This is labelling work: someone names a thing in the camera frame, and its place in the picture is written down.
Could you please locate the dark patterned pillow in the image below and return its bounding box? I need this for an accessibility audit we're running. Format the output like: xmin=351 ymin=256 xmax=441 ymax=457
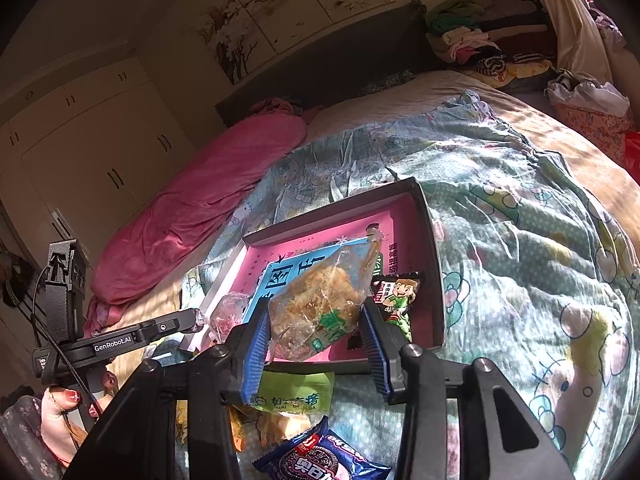
xmin=360 ymin=72 xmax=416 ymax=97

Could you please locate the green candy packet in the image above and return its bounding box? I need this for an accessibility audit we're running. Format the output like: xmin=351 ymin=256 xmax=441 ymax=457
xmin=250 ymin=370 xmax=336 ymax=413

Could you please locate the floral wall painting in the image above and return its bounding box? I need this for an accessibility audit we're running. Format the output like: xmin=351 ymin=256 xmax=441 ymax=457
xmin=192 ymin=0 xmax=396 ymax=86

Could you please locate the blue sandwich cookie packet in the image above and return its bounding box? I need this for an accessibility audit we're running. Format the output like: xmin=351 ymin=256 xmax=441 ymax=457
xmin=252 ymin=415 xmax=393 ymax=480

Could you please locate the person's left forearm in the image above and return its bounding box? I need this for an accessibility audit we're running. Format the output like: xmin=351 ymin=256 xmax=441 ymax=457
xmin=0 ymin=395 xmax=66 ymax=480

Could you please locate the yellow snack packet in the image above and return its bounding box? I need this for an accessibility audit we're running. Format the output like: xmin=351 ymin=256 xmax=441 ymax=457
xmin=227 ymin=405 xmax=316 ymax=453

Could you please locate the clear pinkish snack packet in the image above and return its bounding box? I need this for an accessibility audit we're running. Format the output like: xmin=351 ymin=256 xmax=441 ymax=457
xmin=200 ymin=292 xmax=251 ymax=346

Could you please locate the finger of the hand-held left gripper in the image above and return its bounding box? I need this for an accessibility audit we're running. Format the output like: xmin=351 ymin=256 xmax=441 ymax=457
xmin=149 ymin=308 xmax=207 ymax=337

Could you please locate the grey cardboard box pink inside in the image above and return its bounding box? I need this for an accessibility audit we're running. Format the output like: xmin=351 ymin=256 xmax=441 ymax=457
xmin=179 ymin=176 xmax=447 ymax=376

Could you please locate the white curtain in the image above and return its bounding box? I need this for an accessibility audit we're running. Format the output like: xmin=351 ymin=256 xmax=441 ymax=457
xmin=517 ymin=0 xmax=626 ymax=83

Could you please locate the black cable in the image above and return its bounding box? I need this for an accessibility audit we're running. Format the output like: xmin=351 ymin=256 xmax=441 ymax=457
xmin=30 ymin=265 xmax=106 ymax=416

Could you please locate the pile of clothes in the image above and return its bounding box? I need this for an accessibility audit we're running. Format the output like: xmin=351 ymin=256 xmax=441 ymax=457
xmin=425 ymin=0 xmax=558 ymax=93

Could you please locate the pink floral bag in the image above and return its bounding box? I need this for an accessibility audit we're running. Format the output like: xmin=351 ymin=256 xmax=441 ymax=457
xmin=545 ymin=70 xmax=636 ymax=171

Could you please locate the clear meat floss bread packet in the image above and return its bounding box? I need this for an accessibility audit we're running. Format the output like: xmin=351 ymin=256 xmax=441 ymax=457
xmin=267 ymin=230 xmax=386 ymax=363

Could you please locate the cream wardrobe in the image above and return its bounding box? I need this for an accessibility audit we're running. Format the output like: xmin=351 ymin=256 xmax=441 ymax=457
xmin=0 ymin=55 xmax=198 ymax=256

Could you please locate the person's left hand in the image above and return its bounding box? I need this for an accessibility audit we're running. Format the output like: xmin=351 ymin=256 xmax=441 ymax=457
xmin=40 ymin=367 xmax=121 ymax=461

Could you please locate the cartoon printed quilt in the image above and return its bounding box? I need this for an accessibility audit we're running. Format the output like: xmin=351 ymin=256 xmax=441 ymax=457
xmin=180 ymin=90 xmax=636 ymax=480

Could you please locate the dark grey headboard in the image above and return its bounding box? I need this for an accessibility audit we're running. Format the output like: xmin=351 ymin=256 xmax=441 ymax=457
xmin=215 ymin=0 xmax=431 ymax=128

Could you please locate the beige bed sheet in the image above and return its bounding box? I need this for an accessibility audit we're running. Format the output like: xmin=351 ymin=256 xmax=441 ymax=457
xmin=305 ymin=70 xmax=640 ymax=211

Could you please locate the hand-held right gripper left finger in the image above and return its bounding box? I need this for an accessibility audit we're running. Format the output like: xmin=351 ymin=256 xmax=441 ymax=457
xmin=65 ymin=308 xmax=273 ymax=480

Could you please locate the pink blanket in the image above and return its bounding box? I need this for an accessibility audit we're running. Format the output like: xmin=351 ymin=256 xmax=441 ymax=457
xmin=82 ymin=97 xmax=308 ymax=338

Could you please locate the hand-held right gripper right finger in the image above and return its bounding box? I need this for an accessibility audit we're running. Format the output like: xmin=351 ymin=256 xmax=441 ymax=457
xmin=359 ymin=299 xmax=576 ymax=480

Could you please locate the dark cartoon snack packet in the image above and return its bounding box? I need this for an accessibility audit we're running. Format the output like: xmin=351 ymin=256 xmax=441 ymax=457
xmin=370 ymin=270 xmax=426 ymax=343

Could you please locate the red plastic bag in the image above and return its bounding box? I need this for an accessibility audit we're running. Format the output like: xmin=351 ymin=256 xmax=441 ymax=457
xmin=622 ymin=130 xmax=640 ymax=186

